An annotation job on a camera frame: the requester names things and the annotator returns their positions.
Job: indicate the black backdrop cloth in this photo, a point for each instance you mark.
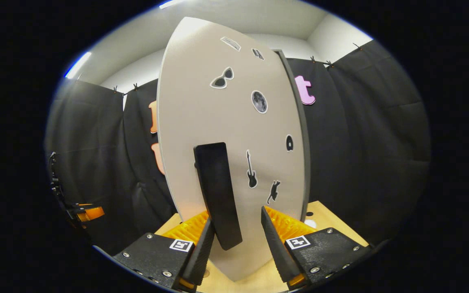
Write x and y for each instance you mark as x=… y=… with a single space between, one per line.
x=381 y=142

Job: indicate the grey cabinet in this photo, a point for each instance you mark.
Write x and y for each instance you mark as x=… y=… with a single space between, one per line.
x=305 y=154

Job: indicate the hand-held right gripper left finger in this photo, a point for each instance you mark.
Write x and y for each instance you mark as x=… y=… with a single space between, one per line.
x=200 y=256

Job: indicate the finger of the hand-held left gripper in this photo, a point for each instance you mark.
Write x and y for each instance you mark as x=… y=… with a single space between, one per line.
x=92 y=213

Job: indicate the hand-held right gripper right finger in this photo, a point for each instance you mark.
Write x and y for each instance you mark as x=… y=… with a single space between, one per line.
x=279 y=252

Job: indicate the small white disc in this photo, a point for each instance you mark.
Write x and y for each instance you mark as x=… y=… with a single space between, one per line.
x=310 y=224

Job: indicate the beige cabinet door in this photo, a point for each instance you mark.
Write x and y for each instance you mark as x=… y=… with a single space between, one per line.
x=202 y=101

